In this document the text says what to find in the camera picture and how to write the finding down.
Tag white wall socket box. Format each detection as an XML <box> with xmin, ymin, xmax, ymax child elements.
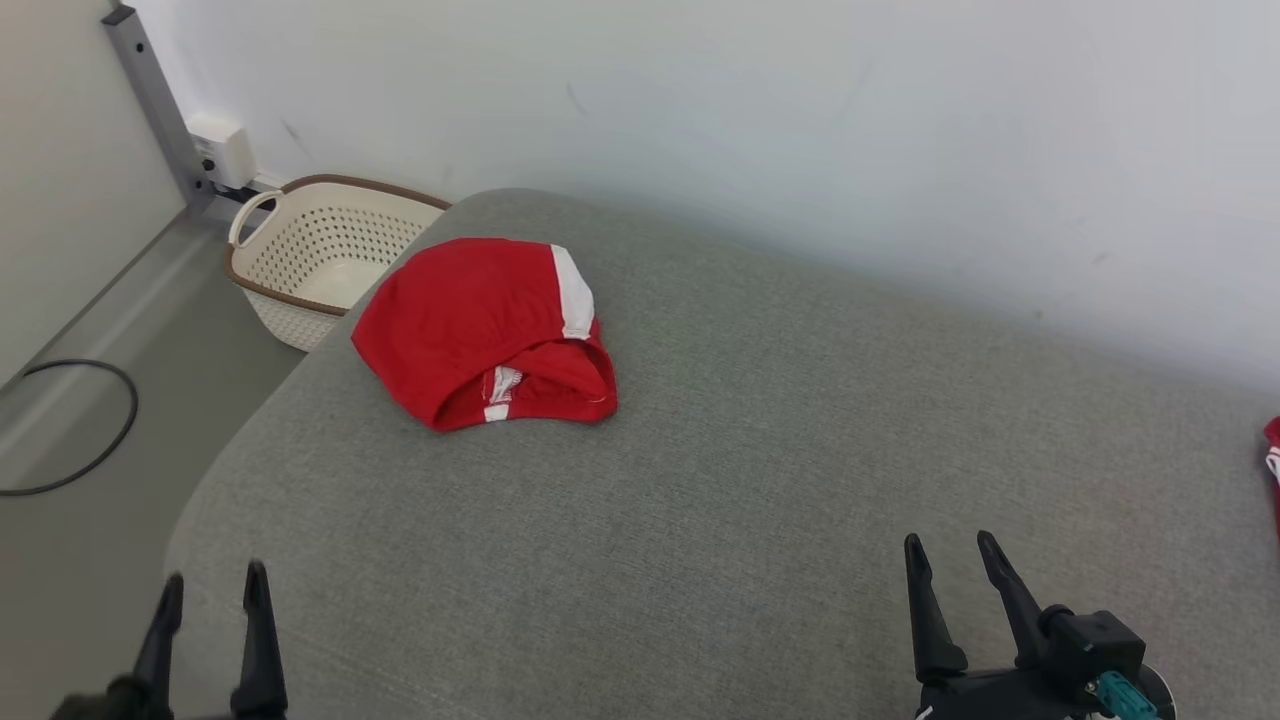
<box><xmin>187</xmin><ymin>113</ymin><xmax>259</xmax><ymax>191</ymax></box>

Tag cream perforated laundry basket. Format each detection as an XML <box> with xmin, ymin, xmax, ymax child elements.
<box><xmin>225</xmin><ymin>175</ymin><xmax>451</xmax><ymax>353</ymax></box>

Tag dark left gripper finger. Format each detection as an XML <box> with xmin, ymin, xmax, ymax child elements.
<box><xmin>232</xmin><ymin>560</ymin><xmax>289</xmax><ymax>719</ymax></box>
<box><xmin>133</xmin><ymin>573</ymin><xmax>186</xmax><ymax>720</ymax></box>

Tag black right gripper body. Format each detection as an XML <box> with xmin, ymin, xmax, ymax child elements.
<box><xmin>915</xmin><ymin>668</ymin><xmax>1101</xmax><ymax>720</ymax></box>

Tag red number 23 jersey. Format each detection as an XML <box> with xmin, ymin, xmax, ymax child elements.
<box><xmin>1263</xmin><ymin>415</ymin><xmax>1280</xmax><ymax>541</ymax></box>

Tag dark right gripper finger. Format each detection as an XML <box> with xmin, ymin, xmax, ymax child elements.
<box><xmin>903</xmin><ymin>533</ymin><xmax>969</xmax><ymax>683</ymax></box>
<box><xmin>977</xmin><ymin>530</ymin><xmax>1051</xmax><ymax>669</ymax></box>

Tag black floor cable loop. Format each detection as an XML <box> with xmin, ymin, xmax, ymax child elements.
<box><xmin>0</xmin><ymin>358</ymin><xmax>139</xmax><ymax>498</ymax></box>

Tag grey metal wall rail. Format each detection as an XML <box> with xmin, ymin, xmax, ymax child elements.
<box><xmin>103</xmin><ymin>5</ymin><xmax>216</xmax><ymax>206</ymax></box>

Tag red shorts with white stripe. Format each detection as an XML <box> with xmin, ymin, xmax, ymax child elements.
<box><xmin>350</xmin><ymin>237</ymin><xmax>618</xmax><ymax>433</ymax></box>

